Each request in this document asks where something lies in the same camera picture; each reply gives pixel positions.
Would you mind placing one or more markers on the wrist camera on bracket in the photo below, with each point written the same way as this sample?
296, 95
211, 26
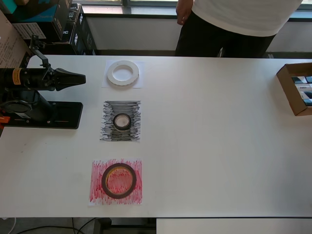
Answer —
40, 54

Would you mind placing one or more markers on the open cardboard tray box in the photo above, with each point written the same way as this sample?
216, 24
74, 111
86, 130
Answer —
287, 92

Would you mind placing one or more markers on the person in black shorts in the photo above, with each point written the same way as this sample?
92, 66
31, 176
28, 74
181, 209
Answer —
243, 14

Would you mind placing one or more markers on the red scribbled paper sheet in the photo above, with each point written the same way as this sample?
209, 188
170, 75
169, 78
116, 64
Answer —
97, 195

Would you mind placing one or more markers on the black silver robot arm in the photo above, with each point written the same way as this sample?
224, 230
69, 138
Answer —
14, 107

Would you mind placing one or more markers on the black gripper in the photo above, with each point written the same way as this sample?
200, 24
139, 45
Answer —
50, 79

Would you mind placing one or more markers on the large black carton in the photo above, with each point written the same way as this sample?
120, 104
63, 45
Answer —
84, 36

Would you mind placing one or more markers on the orange clamp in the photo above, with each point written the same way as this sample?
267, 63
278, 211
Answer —
4, 120

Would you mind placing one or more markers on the teal and dark box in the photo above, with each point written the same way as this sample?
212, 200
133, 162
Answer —
36, 12

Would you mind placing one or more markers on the blank white paper sheet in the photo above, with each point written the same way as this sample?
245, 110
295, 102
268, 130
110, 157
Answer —
104, 84

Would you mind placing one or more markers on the large white tape roll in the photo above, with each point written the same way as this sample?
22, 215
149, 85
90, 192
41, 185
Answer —
113, 81

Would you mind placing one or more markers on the large GX760A cardboard box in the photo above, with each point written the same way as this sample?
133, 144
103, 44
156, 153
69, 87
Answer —
9, 48

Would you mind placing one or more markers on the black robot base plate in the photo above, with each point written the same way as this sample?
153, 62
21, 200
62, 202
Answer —
68, 114

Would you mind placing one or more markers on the black electrical tape roll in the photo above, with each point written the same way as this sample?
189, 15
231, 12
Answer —
118, 126

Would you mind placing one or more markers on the red double-sided tape roll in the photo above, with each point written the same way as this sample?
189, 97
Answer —
103, 181

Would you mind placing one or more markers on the dark table leg frame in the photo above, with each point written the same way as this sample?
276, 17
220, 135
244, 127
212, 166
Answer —
102, 226

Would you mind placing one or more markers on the black box white lettering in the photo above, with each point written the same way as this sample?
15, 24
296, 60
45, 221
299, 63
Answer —
68, 22

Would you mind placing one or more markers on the small white printed box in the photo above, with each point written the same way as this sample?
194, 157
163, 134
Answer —
303, 87

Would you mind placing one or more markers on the person right hand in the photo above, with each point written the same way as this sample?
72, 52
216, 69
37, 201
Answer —
183, 12

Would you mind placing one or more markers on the black scribbled paper sheet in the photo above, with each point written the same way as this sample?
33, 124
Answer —
109, 134

